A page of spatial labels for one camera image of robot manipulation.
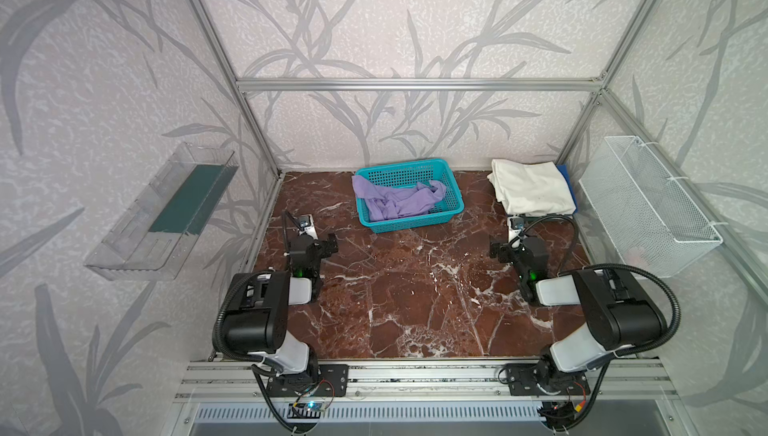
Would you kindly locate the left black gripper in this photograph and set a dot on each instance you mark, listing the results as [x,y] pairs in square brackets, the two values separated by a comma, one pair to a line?
[309,244]

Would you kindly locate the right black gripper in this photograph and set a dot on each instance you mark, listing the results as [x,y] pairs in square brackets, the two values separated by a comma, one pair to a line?
[517,250]

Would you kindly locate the purple t-shirt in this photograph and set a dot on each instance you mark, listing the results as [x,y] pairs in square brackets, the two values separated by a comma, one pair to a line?
[387,203]

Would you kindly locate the teal plastic basket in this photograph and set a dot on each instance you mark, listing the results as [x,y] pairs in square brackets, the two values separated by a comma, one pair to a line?
[408,174]

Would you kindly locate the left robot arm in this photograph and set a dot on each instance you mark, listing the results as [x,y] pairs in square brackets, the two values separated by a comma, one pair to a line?
[252,323]

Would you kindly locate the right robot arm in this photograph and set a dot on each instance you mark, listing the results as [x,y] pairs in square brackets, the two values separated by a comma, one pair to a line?
[627,311]

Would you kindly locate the folded cream t-shirt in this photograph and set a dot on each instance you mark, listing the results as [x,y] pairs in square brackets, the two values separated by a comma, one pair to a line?
[530,190]

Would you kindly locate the folded blue t-shirt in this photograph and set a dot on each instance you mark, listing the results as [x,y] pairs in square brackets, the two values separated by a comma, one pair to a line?
[564,173]

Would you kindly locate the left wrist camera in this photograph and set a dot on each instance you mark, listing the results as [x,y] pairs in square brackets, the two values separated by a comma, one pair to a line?
[306,226]

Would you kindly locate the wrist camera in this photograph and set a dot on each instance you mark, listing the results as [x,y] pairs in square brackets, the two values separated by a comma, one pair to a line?
[306,226]
[515,226]

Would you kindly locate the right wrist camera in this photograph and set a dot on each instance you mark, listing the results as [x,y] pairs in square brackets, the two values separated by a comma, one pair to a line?
[515,226]

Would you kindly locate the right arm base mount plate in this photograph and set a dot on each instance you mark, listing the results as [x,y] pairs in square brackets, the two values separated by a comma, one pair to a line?
[542,379]

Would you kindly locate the white wire mesh basket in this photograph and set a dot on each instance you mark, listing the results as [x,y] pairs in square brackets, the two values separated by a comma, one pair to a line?
[648,216]

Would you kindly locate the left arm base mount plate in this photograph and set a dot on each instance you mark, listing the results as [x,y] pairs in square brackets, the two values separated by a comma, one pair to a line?
[329,380]

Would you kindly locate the clear plastic wall shelf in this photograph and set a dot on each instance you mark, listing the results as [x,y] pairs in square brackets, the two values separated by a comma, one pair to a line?
[155,236]

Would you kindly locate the aluminium front rail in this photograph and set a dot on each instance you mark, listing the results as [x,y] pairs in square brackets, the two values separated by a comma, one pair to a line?
[400,380]

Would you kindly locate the aluminium back frame bar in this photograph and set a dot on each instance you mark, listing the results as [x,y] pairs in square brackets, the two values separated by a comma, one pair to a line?
[255,85]

